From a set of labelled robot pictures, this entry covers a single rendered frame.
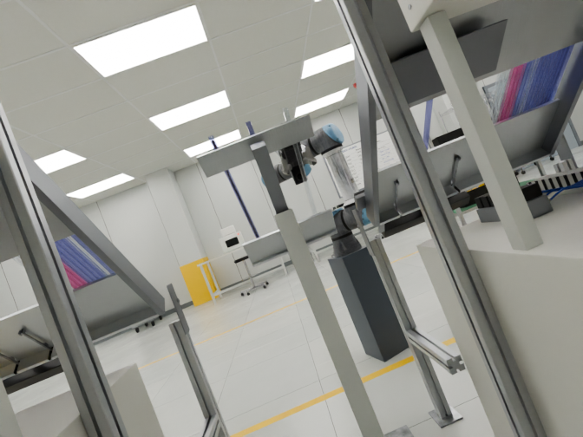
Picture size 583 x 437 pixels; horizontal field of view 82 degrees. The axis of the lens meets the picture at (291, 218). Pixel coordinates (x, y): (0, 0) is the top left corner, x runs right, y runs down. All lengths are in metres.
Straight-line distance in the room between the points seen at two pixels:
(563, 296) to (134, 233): 8.13
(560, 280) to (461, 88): 0.30
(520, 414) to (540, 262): 0.34
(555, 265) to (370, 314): 1.28
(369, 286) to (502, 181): 1.24
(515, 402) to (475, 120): 0.51
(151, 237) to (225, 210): 1.77
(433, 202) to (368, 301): 1.13
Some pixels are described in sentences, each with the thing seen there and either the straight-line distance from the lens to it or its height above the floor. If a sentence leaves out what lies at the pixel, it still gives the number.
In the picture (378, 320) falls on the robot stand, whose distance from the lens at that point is 1.78.
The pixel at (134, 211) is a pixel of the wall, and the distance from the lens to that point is 8.39.
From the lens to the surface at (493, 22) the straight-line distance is 1.06.
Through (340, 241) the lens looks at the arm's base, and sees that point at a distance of 1.73.
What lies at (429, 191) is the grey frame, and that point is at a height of 0.75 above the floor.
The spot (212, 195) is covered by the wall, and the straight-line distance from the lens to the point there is 7.93.
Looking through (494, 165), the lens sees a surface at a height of 0.75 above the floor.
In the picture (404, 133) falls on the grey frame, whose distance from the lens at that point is 0.68.
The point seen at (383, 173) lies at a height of 0.83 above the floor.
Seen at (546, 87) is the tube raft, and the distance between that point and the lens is 1.35.
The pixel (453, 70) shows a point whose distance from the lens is 0.60.
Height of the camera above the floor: 0.78
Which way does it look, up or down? 2 degrees up
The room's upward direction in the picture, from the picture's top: 22 degrees counter-clockwise
